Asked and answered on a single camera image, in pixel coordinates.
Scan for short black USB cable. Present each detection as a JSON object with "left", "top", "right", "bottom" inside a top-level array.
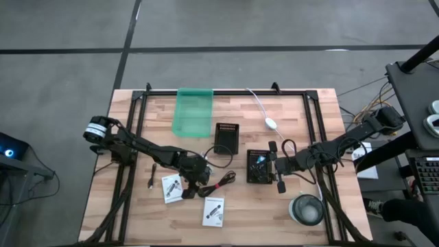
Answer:
[{"left": 147, "top": 163, "right": 158, "bottom": 190}]

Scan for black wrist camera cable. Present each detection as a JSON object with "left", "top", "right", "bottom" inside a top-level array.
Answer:
[
  {"left": 281, "top": 138, "right": 320, "bottom": 186},
  {"left": 204, "top": 144, "right": 235, "bottom": 169}
]

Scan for green translucent plastic bin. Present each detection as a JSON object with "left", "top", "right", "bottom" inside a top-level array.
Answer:
[{"left": 171, "top": 87, "right": 215, "bottom": 139}]

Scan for black cable bundle red tie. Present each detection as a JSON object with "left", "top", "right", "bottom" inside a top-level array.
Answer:
[{"left": 198, "top": 170, "right": 237, "bottom": 199}]

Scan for person's shoe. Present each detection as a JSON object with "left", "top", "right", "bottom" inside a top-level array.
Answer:
[{"left": 362, "top": 198, "right": 384, "bottom": 217}]

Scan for black slanted pole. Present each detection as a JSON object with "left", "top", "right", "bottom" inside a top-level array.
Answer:
[{"left": 399, "top": 34, "right": 439, "bottom": 73}]

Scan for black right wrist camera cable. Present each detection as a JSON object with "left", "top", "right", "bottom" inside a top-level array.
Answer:
[{"left": 281, "top": 138, "right": 320, "bottom": 186}]

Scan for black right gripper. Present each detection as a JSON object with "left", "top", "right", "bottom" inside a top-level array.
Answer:
[{"left": 268, "top": 140, "right": 305, "bottom": 194}]

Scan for black left wrist camera cable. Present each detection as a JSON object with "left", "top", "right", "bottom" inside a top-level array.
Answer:
[{"left": 204, "top": 144, "right": 235, "bottom": 169}]

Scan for white paper sheet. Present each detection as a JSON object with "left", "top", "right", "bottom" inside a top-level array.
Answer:
[{"left": 351, "top": 141, "right": 379, "bottom": 180}]

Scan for black keyboard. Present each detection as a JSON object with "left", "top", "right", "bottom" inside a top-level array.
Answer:
[{"left": 413, "top": 156, "right": 439, "bottom": 195}]

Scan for white box with black print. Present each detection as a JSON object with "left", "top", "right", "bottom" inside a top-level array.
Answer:
[
  {"left": 202, "top": 196, "right": 226, "bottom": 228},
  {"left": 161, "top": 174, "right": 184, "bottom": 204}
]

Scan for grey metal stand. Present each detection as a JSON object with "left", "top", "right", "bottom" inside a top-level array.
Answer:
[{"left": 0, "top": 154, "right": 61, "bottom": 247}]

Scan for black side desk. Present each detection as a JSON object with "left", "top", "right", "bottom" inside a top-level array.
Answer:
[{"left": 385, "top": 60, "right": 439, "bottom": 152}]

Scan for white cable with oval puck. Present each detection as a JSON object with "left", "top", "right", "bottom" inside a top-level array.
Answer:
[{"left": 245, "top": 87, "right": 325, "bottom": 202}]

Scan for black slotted plastic basket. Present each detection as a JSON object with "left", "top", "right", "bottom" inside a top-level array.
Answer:
[
  {"left": 213, "top": 122, "right": 240, "bottom": 156},
  {"left": 246, "top": 149, "right": 274, "bottom": 185}
]

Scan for black device with blue light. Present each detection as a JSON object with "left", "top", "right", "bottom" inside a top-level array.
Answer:
[{"left": 0, "top": 132, "right": 30, "bottom": 162}]

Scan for person's leg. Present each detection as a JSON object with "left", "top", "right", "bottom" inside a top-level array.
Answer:
[{"left": 381, "top": 198, "right": 439, "bottom": 241}]

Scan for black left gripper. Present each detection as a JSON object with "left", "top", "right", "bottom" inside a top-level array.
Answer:
[{"left": 178, "top": 154, "right": 211, "bottom": 201}]

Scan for yellow and black floor cables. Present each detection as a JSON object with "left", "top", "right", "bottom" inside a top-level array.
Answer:
[{"left": 337, "top": 77, "right": 395, "bottom": 125}]

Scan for black aluminium table frame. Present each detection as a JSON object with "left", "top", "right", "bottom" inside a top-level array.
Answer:
[{"left": 80, "top": 82, "right": 373, "bottom": 247}]

